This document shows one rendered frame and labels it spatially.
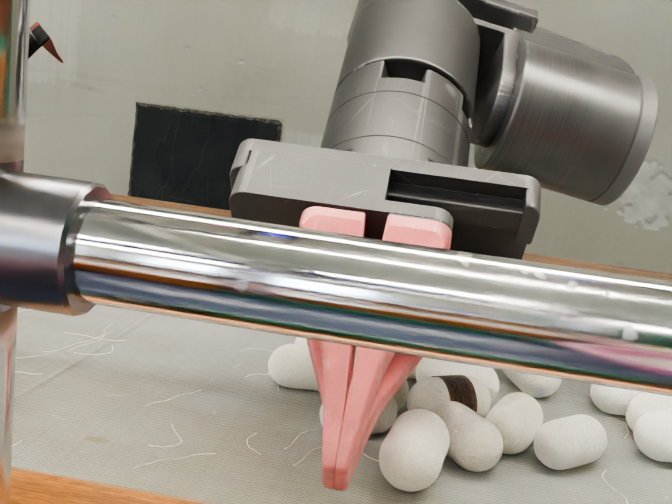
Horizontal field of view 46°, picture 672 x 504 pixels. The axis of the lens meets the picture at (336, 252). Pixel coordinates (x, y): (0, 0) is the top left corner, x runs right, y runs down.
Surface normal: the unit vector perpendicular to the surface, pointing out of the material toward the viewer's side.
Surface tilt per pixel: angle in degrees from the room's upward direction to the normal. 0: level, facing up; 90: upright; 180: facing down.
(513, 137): 115
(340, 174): 41
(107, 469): 0
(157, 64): 90
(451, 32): 51
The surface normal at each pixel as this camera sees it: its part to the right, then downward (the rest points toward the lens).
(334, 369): -0.05, -0.29
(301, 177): 0.01, -0.62
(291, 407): 0.12, -0.97
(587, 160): -0.10, 0.59
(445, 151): 0.67, -0.36
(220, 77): -0.11, 0.23
